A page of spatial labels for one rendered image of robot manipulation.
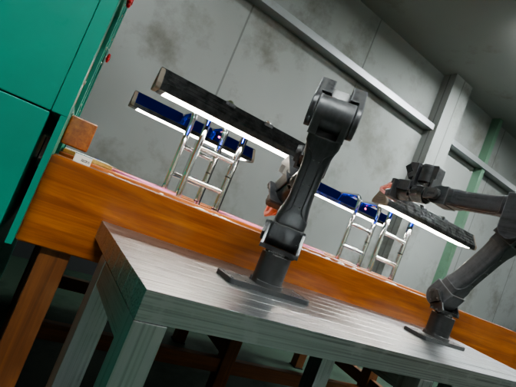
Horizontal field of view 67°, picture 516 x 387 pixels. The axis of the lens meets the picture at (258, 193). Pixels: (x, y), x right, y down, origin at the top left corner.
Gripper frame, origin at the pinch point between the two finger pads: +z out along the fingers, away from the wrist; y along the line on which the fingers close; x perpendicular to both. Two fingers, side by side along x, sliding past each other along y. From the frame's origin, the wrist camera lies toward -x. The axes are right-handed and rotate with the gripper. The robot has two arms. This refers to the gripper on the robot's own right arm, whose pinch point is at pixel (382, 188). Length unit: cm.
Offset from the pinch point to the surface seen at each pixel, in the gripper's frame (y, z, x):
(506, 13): -143, 83, -191
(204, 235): 67, -17, 36
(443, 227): -47.7, 4.6, 0.4
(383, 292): 5.6, -21.2, 34.3
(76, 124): 101, -3, 23
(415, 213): -29.2, 5.8, 0.6
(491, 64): -205, 126, -192
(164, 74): 84, 15, -2
